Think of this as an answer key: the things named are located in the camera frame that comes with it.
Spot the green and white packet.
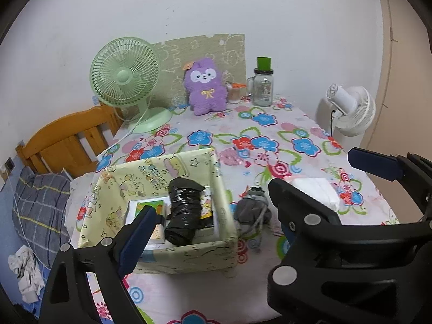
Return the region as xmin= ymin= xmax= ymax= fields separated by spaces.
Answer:
xmin=124 ymin=199 xmax=173 ymax=245

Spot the white fan cable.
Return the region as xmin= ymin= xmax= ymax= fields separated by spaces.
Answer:
xmin=101 ymin=103 xmax=151 ymax=156

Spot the glass jar mug green lid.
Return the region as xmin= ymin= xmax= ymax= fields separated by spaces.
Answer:
xmin=247 ymin=57 xmax=275 ymax=107

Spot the floral tablecloth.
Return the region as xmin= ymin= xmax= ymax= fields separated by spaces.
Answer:
xmin=66 ymin=96 xmax=400 ymax=324

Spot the blue checked bedsheet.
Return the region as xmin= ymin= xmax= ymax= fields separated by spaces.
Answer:
xmin=13 ymin=263 xmax=51 ymax=321

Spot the white tissue pack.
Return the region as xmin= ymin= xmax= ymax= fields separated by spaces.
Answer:
xmin=290 ymin=178 xmax=341 ymax=211

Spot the white blanket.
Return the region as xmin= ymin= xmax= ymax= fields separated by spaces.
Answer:
xmin=66 ymin=172 xmax=102 ymax=233

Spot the black plastic bag roll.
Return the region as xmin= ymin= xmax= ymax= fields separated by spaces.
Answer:
xmin=164 ymin=177 xmax=207 ymax=245

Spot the wooden headboard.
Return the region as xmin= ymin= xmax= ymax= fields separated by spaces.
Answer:
xmin=16 ymin=103 xmax=124 ymax=176

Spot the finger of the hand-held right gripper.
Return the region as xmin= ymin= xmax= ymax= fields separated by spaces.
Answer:
xmin=267 ymin=177 xmax=432 ymax=315
xmin=348 ymin=147 xmax=432 ymax=221

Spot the white fan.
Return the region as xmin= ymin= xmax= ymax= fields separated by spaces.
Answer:
xmin=315 ymin=83 xmax=376 ymax=142

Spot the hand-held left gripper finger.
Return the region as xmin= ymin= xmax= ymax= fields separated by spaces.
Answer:
xmin=40 ymin=206 xmax=163 ymax=324

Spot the crumpled white cloth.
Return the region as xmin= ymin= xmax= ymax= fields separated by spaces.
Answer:
xmin=7 ymin=245 xmax=44 ymax=302

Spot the beige door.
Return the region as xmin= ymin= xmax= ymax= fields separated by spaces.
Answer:
xmin=374 ymin=0 xmax=432 ymax=157

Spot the grey plaid pillow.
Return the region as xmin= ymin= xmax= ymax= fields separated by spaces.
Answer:
xmin=13 ymin=168 xmax=71 ymax=267

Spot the yellow cartoon fabric storage box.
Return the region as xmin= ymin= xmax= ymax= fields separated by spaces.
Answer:
xmin=77 ymin=147 xmax=238 ymax=277

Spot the green patterned board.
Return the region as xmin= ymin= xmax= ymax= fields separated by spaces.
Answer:
xmin=151 ymin=34 xmax=246 ymax=107

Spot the grey drawstring pouch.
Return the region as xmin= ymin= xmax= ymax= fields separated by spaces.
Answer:
xmin=234 ymin=186 xmax=272 ymax=252

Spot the purple plush toy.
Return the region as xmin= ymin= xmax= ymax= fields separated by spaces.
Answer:
xmin=183 ymin=57 xmax=227 ymax=116

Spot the green desk fan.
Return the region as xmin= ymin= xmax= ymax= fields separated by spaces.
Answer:
xmin=89 ymin=36 xmax=173 ymax=134

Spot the colourful cartoon packet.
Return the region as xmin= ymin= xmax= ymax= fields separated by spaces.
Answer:
xmin=199 ymin=189 xmax=214 ymax=220

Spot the small swab jar orange lid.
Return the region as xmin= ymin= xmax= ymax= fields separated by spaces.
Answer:
xmin=227 ymin=82 xmax=244 ymax=104

